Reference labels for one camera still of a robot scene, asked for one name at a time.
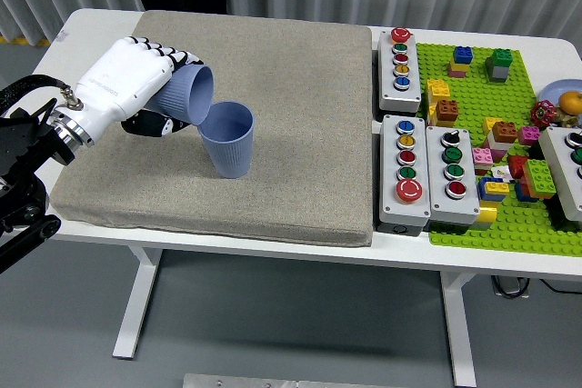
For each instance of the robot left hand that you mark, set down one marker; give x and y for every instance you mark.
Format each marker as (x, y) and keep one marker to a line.
(123, 74)

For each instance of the blue ribbed plastic cup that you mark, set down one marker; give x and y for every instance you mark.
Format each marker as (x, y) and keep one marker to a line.
(182, 97)
(229, 152)

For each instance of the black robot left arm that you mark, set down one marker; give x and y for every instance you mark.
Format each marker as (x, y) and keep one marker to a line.
(23, 142)

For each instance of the grey-brown fabric mat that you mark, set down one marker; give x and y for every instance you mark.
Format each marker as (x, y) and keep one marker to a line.
(273, 111)

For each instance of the white table leg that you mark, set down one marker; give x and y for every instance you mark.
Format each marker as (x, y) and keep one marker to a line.
(136, 297)
(459, 333)

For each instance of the grey box, small red stop button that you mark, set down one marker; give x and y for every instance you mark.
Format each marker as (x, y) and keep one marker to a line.
(391, 92)

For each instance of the grey box, large red stop button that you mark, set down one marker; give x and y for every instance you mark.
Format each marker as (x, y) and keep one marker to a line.
(393, 206)

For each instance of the brown on yellow brick stack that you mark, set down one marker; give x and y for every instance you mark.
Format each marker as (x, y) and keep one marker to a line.
(446, 111)

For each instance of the blue yellow pink brick stack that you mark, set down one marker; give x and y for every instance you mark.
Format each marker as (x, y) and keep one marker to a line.
(461, 61)

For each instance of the light pink toy brick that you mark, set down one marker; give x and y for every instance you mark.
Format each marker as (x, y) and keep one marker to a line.
(482, 157)

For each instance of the green grey brick stack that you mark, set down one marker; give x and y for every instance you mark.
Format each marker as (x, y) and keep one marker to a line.
(499, 67)

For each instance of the brown white yellow brick stack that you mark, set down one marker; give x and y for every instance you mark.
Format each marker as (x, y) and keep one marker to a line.
(505, 132)

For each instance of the yellow on blue brick stack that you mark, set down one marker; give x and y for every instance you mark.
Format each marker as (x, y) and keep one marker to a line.
(494, 188)

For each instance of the yellow round toy brick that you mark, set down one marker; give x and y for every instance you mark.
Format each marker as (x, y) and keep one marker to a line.
(486, 215)

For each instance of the red toy brick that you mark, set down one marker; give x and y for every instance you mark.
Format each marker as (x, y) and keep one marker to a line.
(517, 165)

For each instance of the magenta toy brick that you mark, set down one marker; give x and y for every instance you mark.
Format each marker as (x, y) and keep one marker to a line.
(529, 135)

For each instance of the red valve wheel toy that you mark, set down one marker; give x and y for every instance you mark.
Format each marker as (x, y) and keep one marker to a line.
(542, 114)

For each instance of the green studded baseplate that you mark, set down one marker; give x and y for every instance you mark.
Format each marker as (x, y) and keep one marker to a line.
(518, 233)

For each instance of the green red blue brick stack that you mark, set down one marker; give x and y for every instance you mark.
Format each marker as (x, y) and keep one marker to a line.
(538, 176)

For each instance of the light blue plate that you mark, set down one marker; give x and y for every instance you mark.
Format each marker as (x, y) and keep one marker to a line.
(552, 90)

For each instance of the brown toy item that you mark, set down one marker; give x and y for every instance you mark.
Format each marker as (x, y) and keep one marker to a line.
(567, 120)

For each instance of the orange fruit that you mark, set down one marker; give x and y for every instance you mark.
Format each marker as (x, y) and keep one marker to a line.
(570, 102)

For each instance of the grey button box, green buttons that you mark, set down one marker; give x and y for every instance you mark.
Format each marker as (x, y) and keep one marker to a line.
(561, 170)

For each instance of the grey box with selector switch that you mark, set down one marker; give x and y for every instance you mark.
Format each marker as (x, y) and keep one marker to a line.
(459, 208)

